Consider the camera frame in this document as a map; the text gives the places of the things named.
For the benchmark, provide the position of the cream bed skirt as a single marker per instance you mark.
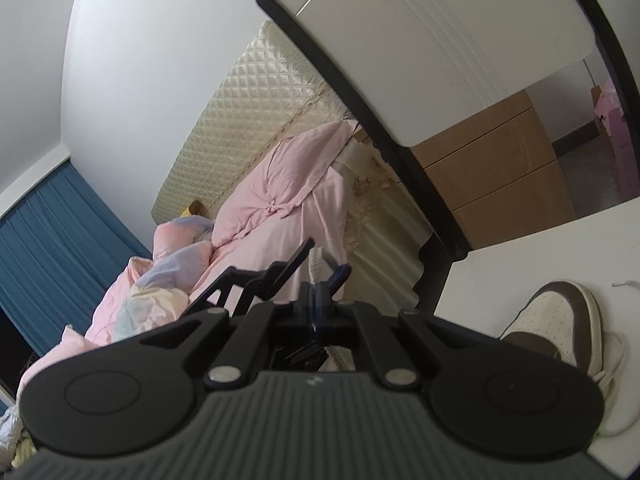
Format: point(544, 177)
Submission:
point(380, 210)

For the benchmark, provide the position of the white chair with black frame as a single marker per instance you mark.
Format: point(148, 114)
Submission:
point(440, 25)

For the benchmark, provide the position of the blue curtain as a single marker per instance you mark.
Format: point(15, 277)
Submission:
point(55, 250)

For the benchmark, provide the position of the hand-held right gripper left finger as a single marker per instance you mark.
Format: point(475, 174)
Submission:
point(307, 310)

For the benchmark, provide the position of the pink cardboard box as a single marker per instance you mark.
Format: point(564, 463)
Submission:
point(622, 130)

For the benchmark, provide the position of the wooden drawer cabinet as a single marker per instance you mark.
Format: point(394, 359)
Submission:
point(500, 175)

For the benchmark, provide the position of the pastel patchwork quilt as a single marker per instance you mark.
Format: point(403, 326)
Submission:
point(150, 285)

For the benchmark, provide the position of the white and brown sneaker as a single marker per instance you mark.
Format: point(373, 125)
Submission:
point(555, 320)

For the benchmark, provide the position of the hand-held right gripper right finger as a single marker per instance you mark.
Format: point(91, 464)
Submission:
point(325, 315)

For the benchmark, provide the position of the cream quilted headboard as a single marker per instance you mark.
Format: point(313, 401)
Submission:
point(240, 125)

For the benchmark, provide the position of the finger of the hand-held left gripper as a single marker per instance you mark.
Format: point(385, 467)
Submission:
point(292, 270)
point(340, 276)

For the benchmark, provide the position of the white shoelace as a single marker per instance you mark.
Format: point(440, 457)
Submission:
point(612, 360)

